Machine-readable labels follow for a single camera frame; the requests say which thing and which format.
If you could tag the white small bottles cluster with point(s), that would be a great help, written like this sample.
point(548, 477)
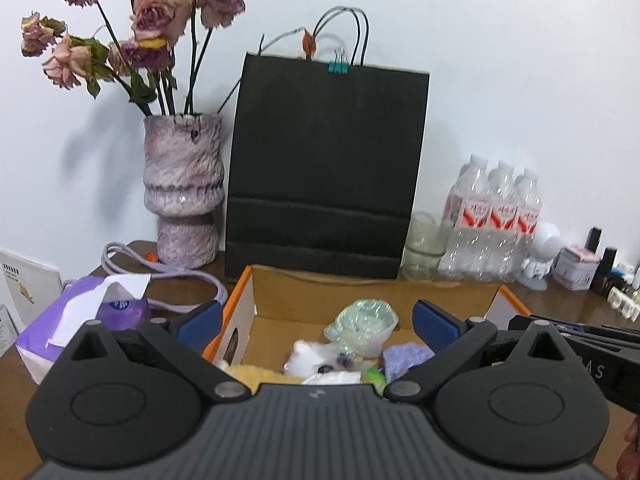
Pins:
point(623, 291)

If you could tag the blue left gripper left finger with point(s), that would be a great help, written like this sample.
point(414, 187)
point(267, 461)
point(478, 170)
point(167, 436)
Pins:
point(198, 328)

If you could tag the small tin box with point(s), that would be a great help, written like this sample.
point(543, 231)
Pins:
point(574, 268)

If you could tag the middle water bottle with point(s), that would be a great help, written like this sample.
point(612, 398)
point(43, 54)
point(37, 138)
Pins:
point(504, 206)

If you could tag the teal binder clip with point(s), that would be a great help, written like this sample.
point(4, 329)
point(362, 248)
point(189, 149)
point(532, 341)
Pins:
point(340, 64)

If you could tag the left water bottle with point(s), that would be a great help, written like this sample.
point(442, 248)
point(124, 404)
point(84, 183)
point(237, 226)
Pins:
point(464, 222)

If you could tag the purple cloth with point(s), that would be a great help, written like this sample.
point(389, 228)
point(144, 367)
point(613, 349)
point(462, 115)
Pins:
point(398, 359)

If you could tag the right water bottle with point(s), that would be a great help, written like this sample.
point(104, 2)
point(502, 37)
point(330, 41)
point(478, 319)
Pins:
point(529, 207)

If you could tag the black paper bag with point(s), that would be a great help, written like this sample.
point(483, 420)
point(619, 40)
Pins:
point(323, 167)

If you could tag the red orange cardboard box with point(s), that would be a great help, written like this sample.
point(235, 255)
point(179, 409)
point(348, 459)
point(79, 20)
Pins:
point(270, 311)

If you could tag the white robot figurine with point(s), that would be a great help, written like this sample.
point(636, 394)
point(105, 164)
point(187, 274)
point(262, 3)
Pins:
point(539, 257)

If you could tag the black cosmetic tube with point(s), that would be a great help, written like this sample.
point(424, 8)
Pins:
point(603, 271)

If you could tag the water bottle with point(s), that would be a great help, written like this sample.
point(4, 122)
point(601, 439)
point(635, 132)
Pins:
point(529, 207)
point(504, 206)
point(464, 222)

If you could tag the purple ceramic vase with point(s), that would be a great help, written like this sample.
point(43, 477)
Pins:
point(183, 181)

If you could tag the green snack packet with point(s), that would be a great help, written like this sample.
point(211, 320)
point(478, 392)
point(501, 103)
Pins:
point(374, 377)

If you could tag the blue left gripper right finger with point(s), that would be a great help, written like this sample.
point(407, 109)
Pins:
point(437, 328)

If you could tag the glass cup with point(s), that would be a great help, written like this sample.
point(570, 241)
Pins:
point(424, 247)

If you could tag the green bubble wrap bundle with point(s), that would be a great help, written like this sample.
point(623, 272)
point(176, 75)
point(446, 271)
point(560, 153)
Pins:
point(363, 327)

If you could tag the white booklet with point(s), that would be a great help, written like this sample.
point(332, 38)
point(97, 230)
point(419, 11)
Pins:
point(32, 286)

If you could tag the purple tissue pack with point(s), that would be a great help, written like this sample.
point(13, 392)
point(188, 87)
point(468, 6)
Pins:
point(118, 302)

